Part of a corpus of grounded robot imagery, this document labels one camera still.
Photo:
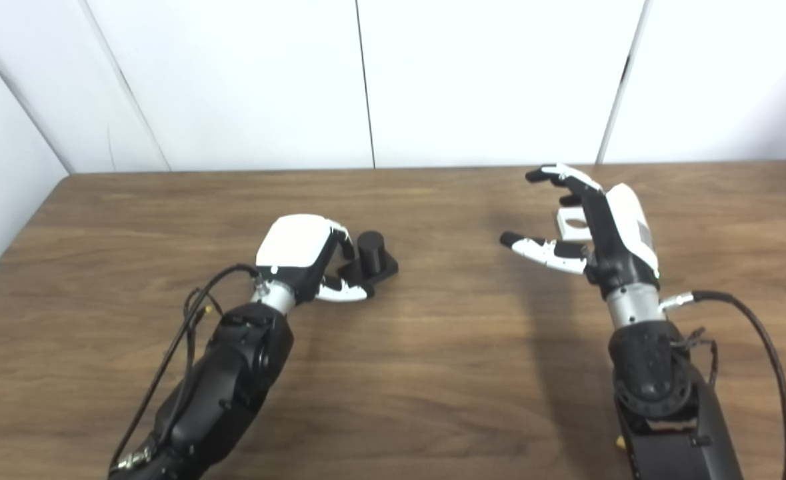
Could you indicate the white square piece with hole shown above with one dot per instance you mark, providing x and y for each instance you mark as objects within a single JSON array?
[{"x": 574, "y": 232}]

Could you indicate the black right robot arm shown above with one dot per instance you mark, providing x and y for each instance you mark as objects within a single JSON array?
[{"x": 652, "y": 373}]

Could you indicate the black peg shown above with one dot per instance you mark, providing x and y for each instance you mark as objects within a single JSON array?
[{"x": 371, "y": 253}]

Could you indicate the white and black right hand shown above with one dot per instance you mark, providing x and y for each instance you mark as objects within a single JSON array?
[{"x": 616, "y": 246}]

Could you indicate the white and black left hand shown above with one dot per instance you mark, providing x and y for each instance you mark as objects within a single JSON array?
[{"x": 292, "y": 241}]

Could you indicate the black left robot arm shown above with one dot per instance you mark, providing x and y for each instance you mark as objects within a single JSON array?
[{"x": 232, "y": 380}]

